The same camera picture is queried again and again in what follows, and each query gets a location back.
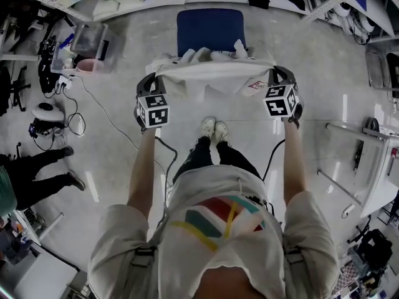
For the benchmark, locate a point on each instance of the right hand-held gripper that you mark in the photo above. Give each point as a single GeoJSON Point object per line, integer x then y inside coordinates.
{"type": "Point", "coordinates": [280, 103]}

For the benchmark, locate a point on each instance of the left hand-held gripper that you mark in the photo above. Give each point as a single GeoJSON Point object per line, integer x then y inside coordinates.
{"type": "Point", "coordinates": [154, 111]}

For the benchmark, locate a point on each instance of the cream clothes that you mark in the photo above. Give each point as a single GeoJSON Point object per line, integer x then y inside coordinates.
{"type": "Point", "coordinates": [218, 73]}

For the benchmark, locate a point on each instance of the grey chair with blue seat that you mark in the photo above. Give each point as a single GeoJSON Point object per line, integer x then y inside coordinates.
{"type": "Point", "coordinates": [209, 30]}

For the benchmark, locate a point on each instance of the person's left forearm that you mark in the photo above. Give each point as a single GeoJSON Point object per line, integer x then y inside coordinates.
{"type": "Point", "coordinates": [141, 173]}

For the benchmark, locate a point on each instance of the person's right forearm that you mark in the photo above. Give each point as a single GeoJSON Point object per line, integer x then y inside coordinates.
{"type": "Point", "coordinates": [294, 160]}

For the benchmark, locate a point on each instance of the black chair with dark seat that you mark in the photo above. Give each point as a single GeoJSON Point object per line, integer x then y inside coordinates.
{"type": "Point", "coordinates": [393, 73]}

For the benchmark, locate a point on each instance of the black office chair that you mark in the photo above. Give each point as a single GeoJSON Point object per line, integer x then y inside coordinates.
{"type": "Point", "coordinates": [12, 86]}

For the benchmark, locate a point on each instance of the pink basin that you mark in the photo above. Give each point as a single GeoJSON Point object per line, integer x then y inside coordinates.
{"type": "Point", "coordinates": [90, 66]}

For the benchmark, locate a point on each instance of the person's left white shoe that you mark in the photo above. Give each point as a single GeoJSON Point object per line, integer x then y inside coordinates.
{"type": "Point", "coordinates": [208, 128]}

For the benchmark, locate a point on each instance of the person's white shoe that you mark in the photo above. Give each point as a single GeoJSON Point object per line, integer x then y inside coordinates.
{"type": "Point", "coordinates": [208, 128]}
{"type": "Point", "coordinates": [222, 132]}

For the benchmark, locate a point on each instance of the clear plastic storage box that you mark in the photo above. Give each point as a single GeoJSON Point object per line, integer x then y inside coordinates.
{"type": "Point", "coordinates": [87, 42]}

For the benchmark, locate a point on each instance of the person's right white shoe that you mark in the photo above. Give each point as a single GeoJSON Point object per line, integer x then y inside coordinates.
{"type": "Point", "coordinates": [222, 132]}

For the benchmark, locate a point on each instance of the person's black trousers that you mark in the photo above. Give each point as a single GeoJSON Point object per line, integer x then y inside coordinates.
{"type": "Point", "coordinates": [202, 157]}

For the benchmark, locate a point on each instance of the white power strip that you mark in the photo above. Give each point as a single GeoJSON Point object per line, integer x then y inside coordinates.
{"type": "Point", "coordinates": [65, 82]}

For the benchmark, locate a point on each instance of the white rounded device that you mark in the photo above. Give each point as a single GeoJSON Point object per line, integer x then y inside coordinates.
{"type": "Point", "coordinates": [342, 9]}
{"type": "Point", "coordinates": [365, 22]}

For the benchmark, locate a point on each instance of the grey round reel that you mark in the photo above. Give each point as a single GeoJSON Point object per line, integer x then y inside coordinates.
{"type": "Point", "coordinates": [373, 124]}

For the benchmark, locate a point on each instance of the pile of black equipment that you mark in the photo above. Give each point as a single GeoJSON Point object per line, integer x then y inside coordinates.
{"type": "Point", "coordinates": [48, 64]}

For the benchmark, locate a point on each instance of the white oval device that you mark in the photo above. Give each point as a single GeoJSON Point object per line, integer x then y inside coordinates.
{"type": "Point", "coordinates": [48, 112]}

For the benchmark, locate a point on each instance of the blue flat item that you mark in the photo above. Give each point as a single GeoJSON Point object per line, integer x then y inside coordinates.
{"type": "Point", "coordinates": [361, 2]}

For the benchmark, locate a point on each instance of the white table with metal legs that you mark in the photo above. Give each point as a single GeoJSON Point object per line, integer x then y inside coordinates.
{"type": "Point", "coordinates": [377, 173]}

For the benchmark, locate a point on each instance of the red item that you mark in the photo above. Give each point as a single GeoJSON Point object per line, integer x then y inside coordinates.
{"type": "Point", "coordinates": [395, 153]}

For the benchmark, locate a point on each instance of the white desk with white legs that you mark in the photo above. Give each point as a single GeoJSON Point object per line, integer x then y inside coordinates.
{"type": "Point", "coordinates": [15, 36]}

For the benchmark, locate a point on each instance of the person's white printed shirt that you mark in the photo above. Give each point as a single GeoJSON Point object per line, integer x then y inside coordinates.
{"type": "Point", "coordinates": [218, 254]}

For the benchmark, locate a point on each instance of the small white side table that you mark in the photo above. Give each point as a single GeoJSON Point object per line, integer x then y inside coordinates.
{"type": "Point", "coordinates": [31, 226]}

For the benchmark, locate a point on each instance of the grey metal frame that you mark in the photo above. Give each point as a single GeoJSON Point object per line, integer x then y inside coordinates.
{"type": "Point", "coordinates": [375, 70]}

